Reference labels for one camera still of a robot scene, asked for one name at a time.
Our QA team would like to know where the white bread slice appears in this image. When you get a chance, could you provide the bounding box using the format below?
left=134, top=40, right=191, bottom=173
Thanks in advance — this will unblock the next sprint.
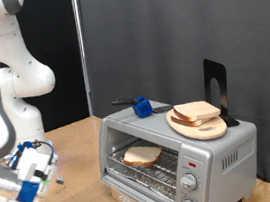
left=120, top=142, right=165, bottom=171

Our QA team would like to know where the black spatula with blue block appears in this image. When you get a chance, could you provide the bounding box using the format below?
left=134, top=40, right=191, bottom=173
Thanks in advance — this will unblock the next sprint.
left=110, top=91, right=175, bottom=123

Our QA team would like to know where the silver toaster oven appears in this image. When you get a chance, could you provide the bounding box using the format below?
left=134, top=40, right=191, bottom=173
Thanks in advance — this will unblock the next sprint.
left=90, top=85, right=268, bottom=202

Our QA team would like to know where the metal pole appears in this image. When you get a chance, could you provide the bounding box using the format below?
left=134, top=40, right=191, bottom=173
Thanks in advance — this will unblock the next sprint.
left=70, top=0, right=96, bottom=118

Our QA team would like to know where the black backdrop cloth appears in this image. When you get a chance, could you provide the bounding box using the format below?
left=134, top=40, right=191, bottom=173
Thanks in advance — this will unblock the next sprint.
left=0, top=0, right=94, bottom=138

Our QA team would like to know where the round wooden cutting board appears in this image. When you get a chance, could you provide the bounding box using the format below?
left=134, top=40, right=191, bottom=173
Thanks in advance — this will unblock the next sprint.
left=165, top=102, right=230, bottom=146

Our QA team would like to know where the black metal bookend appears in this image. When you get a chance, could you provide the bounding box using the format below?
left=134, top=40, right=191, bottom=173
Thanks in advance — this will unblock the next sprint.
left=200, top=55, right=241, bottom=131

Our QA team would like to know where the dark grey backdrop curtain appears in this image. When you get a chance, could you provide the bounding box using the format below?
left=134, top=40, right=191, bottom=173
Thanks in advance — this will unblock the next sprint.
left=76, top=0, right=270, bottom=202

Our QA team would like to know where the black camera cable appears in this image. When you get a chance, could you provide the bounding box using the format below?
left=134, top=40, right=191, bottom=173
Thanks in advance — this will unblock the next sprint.
left=0, top=137, right=58, bottom=173

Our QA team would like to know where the wire oven rack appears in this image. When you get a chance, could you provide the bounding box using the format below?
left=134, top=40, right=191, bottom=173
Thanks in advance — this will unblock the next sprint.
left=105, top=135, right=186, bottom=202

